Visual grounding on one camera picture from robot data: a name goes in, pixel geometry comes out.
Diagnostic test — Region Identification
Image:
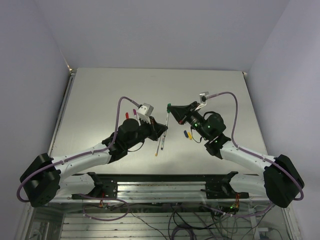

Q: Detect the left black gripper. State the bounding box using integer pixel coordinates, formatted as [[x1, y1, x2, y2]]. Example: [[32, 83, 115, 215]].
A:
[[125, 115, 168, 149]]

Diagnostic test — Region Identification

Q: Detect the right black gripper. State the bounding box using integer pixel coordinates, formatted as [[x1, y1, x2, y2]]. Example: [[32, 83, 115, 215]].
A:
[[168, 101, 210, 140]]

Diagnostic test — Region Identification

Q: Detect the purple marker pen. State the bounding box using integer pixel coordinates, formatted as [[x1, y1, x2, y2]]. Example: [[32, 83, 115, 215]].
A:
[[132, 109, 139, 121]]

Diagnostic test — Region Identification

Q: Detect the yellow marker pen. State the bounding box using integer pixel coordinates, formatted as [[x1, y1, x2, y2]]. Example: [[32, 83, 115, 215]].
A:
[[155, 136, 162, 157]]

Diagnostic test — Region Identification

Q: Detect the blue marker pen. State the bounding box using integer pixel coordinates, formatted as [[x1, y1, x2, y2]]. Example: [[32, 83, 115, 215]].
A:
[[160, 131, 167, 150]]

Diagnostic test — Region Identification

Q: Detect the green marker pen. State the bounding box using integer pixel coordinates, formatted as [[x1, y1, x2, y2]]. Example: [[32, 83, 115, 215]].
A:
[[165, 108, 170, 129]]

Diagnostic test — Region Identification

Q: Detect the green pen cap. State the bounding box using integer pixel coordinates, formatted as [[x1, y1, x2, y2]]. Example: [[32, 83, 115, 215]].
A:
[[167, 103, 171, 113]]

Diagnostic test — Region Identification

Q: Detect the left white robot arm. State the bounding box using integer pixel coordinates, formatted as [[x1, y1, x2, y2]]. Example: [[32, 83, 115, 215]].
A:
[[18, 117, 168, 208]]

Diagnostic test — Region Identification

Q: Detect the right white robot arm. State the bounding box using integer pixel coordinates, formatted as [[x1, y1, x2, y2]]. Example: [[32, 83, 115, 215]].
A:
[[167, 101, 305, 208]]

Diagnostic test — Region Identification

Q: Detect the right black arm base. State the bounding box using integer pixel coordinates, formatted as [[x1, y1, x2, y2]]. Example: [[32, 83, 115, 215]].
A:
[[200, 171, 250, 199]]

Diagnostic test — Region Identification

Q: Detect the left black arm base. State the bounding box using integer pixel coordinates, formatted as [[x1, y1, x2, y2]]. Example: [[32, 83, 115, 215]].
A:
[[70, 172, 118, 200]]

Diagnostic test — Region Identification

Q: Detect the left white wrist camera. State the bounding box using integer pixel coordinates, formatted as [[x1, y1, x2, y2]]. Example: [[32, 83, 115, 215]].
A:
[[136, 103, 154, 124]]

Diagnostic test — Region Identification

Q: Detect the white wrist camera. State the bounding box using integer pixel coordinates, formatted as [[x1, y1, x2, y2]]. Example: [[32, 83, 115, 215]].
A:
[[136, 103, 154, 124], [196, 91, 209, 110]]

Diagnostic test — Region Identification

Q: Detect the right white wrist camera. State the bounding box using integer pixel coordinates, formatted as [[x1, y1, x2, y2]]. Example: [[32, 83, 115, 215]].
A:
[[196, 91, 209, 110]]

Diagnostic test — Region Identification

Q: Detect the aluminium mounting rail frame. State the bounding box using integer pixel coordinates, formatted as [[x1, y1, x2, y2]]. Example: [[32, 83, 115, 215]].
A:
[[25, 181, 292, 240]]

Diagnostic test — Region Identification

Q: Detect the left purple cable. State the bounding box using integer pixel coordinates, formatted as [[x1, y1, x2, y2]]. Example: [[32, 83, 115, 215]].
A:
[[16, 96, 143, 202]]

